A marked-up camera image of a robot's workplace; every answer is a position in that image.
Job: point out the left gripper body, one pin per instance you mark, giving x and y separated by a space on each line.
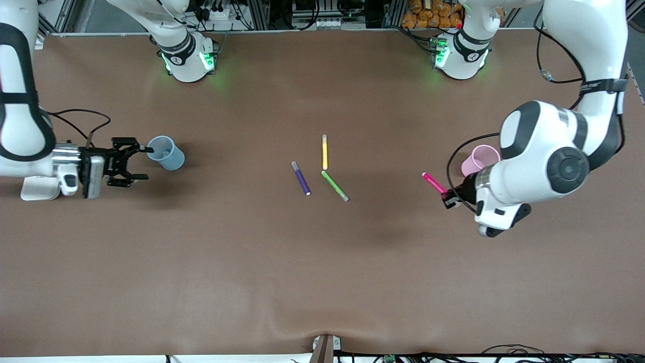
466 191

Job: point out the pink marker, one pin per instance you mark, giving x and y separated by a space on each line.
433 182

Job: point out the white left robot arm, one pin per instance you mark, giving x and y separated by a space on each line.
539 131

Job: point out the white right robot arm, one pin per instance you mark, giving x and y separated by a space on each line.
22 126

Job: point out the pink plastic cup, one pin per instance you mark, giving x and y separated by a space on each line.
478 159

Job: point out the blue plastic cup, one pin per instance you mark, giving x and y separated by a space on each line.
174 160

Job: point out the green marker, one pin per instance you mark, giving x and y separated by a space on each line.
334 185

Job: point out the yellow marker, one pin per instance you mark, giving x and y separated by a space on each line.
325 154

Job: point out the purple marker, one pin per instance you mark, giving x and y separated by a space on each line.
301 179

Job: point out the white power strip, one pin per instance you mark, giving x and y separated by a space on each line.
215 14

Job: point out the green circuit board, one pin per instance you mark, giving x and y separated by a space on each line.
389 359

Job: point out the bag of orange items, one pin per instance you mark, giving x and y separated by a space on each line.
428 17

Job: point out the white connector strip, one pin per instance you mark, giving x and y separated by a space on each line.
331 24

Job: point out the aluminium frame post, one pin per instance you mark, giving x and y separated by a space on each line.
40 40

